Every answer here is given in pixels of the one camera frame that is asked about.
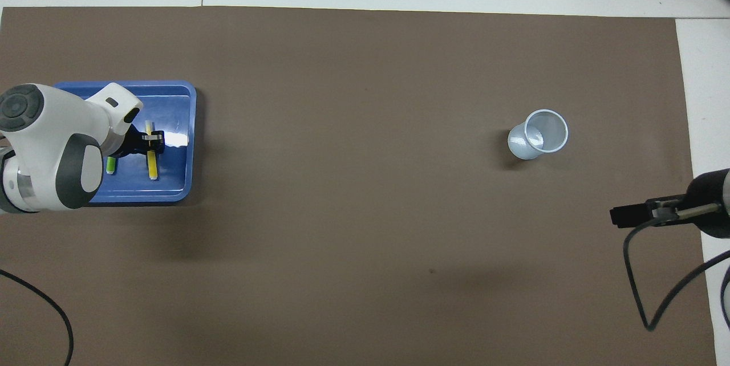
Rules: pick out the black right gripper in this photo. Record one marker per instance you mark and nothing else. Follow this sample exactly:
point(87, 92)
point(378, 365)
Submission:
point(704, 189)

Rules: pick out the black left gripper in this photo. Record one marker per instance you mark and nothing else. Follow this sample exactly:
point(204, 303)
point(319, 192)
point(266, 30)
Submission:
point(130, 143)

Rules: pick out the yellow marker pen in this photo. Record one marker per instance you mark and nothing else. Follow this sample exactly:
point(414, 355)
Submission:
point(152, 166)

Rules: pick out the green marker pen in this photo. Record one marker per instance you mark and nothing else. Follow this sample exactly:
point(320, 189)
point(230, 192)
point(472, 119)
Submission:
point(110, 166)

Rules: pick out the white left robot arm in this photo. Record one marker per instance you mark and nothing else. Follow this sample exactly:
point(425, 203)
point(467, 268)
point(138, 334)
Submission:
point(45, 143)

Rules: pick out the blue plastic tray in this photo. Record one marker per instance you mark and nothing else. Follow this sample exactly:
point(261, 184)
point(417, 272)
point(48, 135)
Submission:
point(171, 183)

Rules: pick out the clear plastic cup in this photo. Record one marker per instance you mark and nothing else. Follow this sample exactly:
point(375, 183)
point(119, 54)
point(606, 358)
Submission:
point(530, 146)

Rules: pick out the brown table mat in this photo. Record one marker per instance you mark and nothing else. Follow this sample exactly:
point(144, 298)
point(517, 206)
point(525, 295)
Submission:
point(365, 212)

